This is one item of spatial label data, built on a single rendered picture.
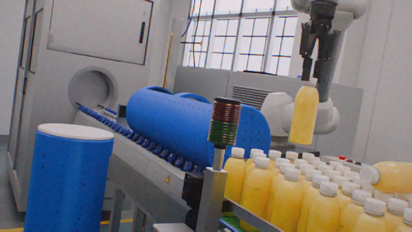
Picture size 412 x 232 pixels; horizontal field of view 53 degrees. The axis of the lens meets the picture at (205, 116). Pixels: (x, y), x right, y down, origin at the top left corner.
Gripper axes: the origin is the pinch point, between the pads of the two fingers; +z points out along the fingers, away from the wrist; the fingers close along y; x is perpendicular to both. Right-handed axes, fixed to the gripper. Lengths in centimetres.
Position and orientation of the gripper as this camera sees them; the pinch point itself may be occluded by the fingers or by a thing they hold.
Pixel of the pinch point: (311, 71)
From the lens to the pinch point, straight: 133.2
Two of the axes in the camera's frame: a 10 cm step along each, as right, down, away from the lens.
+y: -8.6, -1.0, -5.0
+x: 4.8, 1.4, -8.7
